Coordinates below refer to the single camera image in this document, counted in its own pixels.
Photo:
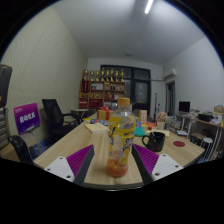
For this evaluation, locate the small orange standing box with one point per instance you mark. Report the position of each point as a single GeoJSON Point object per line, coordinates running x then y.
{"type": "Point", "coordinates": [143, 115]}

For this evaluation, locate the white round stool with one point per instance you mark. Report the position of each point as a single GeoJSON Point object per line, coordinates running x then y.
{"type": "Point", "coordinates": [206, 143]}

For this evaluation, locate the cardboard box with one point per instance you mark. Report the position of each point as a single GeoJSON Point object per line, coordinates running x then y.
{"type": "Point", "coordinates": [218, 109]}

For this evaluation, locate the long wooden side desk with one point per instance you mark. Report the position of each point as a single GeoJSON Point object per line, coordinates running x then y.
{"type": "Point", "coordinates": [206, 124]}

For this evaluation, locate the white wall air conditioner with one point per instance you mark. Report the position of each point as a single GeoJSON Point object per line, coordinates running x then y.
{"type": "Point", "coordinates": [170, 74]}

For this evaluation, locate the beige book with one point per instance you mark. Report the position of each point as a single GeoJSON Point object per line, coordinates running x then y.
{"type": "Point", "coordinates": [96, 128]}

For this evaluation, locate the black chair backrest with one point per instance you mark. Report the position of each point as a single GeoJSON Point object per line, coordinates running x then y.
{"type": "Point", "coordinates": [20, 149]}

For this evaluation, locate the wooden shelf unit with trophies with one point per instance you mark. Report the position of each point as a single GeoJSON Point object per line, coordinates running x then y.
{"type": "Point", "coordinates": [100, 93]}

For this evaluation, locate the red-tipped stick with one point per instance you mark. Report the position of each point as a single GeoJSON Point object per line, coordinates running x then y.
{"type": "Point", "coordinates": [149, 128]}

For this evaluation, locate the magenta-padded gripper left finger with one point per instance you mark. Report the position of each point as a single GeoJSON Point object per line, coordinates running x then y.
{"type": "Point", "coordinates": [78, 161]}

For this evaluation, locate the manila paper envelope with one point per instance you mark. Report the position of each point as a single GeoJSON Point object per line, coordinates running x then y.
{"type": "Point", "coordinates": [166, 133]}

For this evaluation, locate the black printer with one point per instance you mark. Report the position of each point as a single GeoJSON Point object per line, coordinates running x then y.
{"type": "Point", "coordinates": [205, 117]}

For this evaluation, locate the flower bouquet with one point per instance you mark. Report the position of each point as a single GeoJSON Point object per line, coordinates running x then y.
{"type": "Point", "coordinates": [161, 117]}

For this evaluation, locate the yellow gift box red ribbon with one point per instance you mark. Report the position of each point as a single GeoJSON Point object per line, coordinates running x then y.
{"type": "Point", "coordinates": [104, 114]}

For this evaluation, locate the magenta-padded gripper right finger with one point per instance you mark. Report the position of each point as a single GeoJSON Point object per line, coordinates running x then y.
{"type": "Point", "coordinates": [148, 161]}

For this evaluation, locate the black polka-dot mug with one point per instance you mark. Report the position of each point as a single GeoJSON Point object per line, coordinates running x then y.
{"type": "Point", "coordinates": [156, 142]}

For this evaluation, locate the black office chair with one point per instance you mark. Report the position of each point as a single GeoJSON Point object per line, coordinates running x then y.
{"type": "Point", "coordinates": [53, 116]}

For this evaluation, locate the black computer monitor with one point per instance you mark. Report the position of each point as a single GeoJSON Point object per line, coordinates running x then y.
{"type": "Point", "coordinates": [184, 106]}

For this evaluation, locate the ceiling tube light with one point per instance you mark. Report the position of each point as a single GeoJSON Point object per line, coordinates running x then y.
{"type": "Point", "coordinates": [149, 6]}

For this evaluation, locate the yellow-label orange drink bottle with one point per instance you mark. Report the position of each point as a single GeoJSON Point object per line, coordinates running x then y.
{"type": "Point", "coordinates": [120, 140]}

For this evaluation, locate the flat round red coaster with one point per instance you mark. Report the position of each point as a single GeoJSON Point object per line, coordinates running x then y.
{"type": "Point", "coordinates": [179, 144]}

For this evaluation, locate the purple sign board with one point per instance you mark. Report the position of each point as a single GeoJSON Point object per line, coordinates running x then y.
{"type": "Point", "coordinates": [26, 118]}

